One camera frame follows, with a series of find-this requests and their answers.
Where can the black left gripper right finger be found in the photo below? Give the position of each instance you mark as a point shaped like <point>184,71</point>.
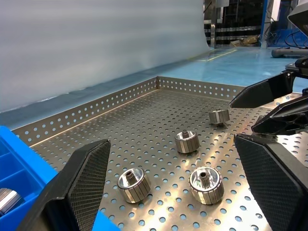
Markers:
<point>276,187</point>

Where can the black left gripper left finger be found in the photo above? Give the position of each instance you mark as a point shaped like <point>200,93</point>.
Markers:
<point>79,192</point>

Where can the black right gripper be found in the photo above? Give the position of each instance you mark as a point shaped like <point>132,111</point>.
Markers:
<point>299,68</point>

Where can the brown cardboard box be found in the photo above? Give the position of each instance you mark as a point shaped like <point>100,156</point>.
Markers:
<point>245,40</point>

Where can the blue compartment tray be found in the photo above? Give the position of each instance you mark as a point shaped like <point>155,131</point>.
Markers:
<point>19,144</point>

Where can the grey cylindrical tube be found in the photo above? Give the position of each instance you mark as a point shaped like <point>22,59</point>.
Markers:
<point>286,53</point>

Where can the blue plastic table cover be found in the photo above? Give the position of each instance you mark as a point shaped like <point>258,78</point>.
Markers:
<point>216,69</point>

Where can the metal shelving rack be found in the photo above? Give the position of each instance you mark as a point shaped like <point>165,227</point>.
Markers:
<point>231,26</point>

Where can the metal nut on tray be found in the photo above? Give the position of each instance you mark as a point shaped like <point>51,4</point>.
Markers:
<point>186,144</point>

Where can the perforated metal tray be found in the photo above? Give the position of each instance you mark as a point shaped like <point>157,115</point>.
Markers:
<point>144,115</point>

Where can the white backdrop sheet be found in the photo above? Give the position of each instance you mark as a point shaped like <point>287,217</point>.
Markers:
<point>84,43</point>

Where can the blue upright post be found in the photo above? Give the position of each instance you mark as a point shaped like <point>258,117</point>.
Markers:
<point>264,21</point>

